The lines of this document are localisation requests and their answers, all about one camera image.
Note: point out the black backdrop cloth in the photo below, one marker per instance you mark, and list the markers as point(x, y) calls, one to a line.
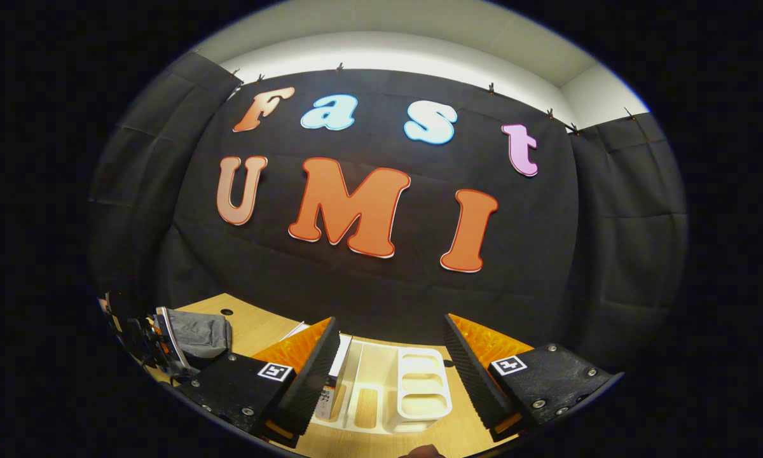
point(369, 292)

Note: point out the grey schoolbag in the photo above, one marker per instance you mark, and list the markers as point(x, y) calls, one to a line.
point(197, 334)

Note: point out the white portrait cover book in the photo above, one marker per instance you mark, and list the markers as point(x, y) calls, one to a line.
point(326, 397)

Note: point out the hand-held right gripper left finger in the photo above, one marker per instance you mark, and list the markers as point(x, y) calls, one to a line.
point(315, 375)

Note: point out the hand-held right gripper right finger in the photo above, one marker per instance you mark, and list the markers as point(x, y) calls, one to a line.
point(474, 375)

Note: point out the white bookshelf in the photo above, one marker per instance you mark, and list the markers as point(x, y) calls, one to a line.
point(423, 381)

